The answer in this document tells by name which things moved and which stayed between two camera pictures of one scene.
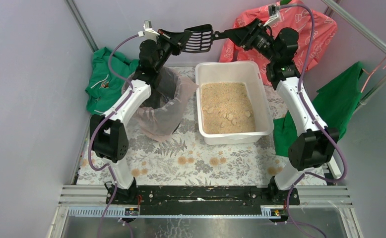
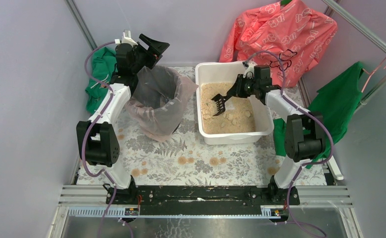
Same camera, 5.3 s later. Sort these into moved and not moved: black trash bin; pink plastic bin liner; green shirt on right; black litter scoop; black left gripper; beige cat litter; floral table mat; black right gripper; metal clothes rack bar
Moved: black right gripper; black left gripper; black litter scoop
Not moved: metal clothes rack bar; pink plastic bin liner; black trash bin; beige cat litter; floral table mat; green shirt on right
